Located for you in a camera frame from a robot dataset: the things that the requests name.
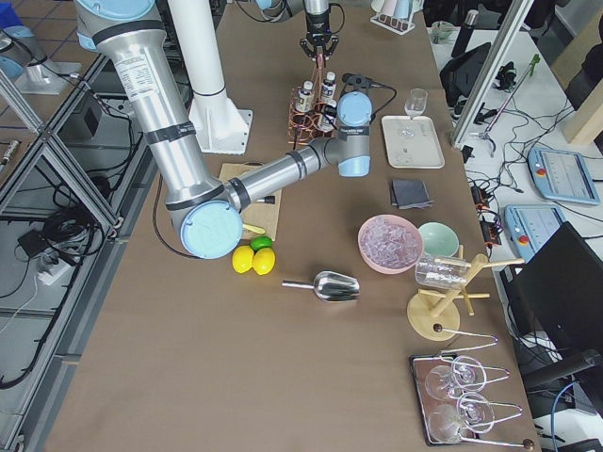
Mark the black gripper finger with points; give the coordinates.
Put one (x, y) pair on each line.
(330, 46)
(307, 48)

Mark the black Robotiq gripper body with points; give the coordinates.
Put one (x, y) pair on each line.
(317, 24)

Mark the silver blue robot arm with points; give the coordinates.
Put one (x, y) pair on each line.
(205, 211)

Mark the white cup rack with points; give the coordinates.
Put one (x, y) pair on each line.
(394, 15)

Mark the clear wine glass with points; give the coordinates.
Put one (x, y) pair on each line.
(415, 106)

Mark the white rabbit serving tray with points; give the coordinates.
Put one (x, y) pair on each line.
(412, 144)

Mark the black thermos bottle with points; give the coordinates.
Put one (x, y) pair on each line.
(465, 33)

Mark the steel muddler black tip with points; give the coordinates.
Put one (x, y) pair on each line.
(267, 200)

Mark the grey folded cloth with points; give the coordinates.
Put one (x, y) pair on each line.
(407, 194)

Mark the wooden cutting board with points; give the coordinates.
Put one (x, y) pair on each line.
(259, 214)

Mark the yellow plastic knife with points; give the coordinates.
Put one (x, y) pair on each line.
(254, 229)

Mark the green lime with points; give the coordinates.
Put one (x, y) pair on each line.
(261, 242)

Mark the pink bowl of ice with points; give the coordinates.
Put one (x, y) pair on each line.
(389, 244)

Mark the yellow lemon near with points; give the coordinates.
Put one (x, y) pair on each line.
(264, 261)

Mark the yellow lemon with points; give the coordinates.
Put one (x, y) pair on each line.
(242, 259)
(264, 261)

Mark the yellow lemon far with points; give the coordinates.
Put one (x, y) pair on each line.
(242, 259)

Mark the green bowl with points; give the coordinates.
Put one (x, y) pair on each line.
(438, 239)

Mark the metal ice scoop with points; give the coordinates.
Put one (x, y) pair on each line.
(330, 286)

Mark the glass jar on stand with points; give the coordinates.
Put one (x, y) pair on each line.
(441, 272)

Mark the teach pendant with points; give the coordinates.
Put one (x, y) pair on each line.
(529, 226)
(562, 176)

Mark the wooden cup tree stand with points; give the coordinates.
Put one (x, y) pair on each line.
(432, 312)

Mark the upside-down wine glass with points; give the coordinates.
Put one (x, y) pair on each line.
(453, 378)
(469, 417)

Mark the black tray glass holder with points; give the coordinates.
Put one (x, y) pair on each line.
(503, 412)

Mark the copper wire bottle rack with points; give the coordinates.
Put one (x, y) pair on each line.
(303, 128)

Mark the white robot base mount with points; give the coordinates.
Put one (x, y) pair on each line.
(221, 127)

